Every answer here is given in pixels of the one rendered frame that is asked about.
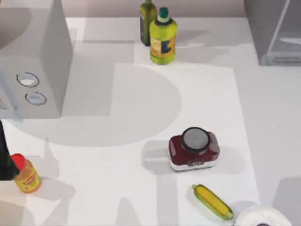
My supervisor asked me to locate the yellow corn cob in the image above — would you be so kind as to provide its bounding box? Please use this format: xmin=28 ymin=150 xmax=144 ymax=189
xmin=191 ymin=184 xmax=234 ymax=221

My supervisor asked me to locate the dark red jar with grey lid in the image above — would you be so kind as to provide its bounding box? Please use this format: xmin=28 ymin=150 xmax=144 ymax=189
xmin=168 ymin=127 xmax=221 ymax=173

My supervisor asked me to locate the small microwave knob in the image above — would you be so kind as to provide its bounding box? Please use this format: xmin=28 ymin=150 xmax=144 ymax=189
xmin=25 ymin=92 xmax=47 ymax=105

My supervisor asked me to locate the large microwave knob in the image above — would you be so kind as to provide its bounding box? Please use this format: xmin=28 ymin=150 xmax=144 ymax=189
xmin=16 ymin=72 xmax=40 ymax=89

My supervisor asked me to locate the yellow-green bottle with teal cap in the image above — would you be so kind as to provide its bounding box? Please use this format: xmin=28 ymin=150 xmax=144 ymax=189
xmin=149 ymin=7 xmax=178 ymax=65

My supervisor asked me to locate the pale microwave oven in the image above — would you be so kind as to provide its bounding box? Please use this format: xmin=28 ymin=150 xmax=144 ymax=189
xmin=0 ymin=0 xmax=73 ymax=121

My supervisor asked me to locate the yellow bottle with red cap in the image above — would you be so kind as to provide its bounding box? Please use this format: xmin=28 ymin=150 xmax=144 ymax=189
xmin=11 ymin=153 xmax=41 ymax=194

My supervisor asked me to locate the white paper roll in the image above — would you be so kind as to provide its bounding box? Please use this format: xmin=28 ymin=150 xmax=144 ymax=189
xmin=234 ymin=204 xmax=292 ymax=226

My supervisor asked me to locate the dark green bottle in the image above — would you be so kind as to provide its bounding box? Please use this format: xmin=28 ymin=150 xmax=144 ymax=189
xmin=139 ymin=0 xmax=158 ymax=47

